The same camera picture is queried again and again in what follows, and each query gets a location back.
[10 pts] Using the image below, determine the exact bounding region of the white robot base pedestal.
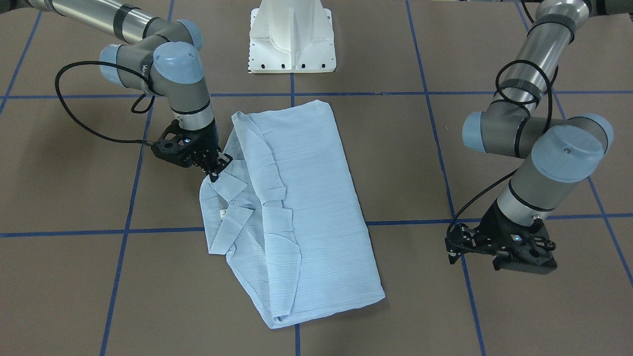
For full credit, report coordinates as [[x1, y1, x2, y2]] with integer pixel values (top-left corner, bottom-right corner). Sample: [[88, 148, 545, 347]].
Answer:
[[248, 0, 337, 74]]

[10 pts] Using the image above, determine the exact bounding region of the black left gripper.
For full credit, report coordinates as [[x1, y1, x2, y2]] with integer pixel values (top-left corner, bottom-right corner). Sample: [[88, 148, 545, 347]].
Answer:
[[445, 203, 558, 275]]

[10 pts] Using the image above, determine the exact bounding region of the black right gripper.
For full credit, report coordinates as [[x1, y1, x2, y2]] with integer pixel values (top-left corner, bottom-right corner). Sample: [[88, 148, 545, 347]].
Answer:
[[151, 119, 233, 183]]

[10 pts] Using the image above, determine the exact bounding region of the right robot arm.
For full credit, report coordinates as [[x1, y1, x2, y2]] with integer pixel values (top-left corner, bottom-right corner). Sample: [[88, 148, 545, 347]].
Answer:
[[1, 0, 231, 182]]

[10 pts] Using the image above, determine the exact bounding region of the light blue button shirt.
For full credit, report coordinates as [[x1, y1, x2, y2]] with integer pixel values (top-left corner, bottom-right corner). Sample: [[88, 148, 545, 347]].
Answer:
[[199, 100, 385, 329]]

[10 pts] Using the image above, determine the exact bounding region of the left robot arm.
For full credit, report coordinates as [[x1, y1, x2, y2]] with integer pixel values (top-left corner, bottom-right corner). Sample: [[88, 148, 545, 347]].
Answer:
[[445, 0, 632, 274]]

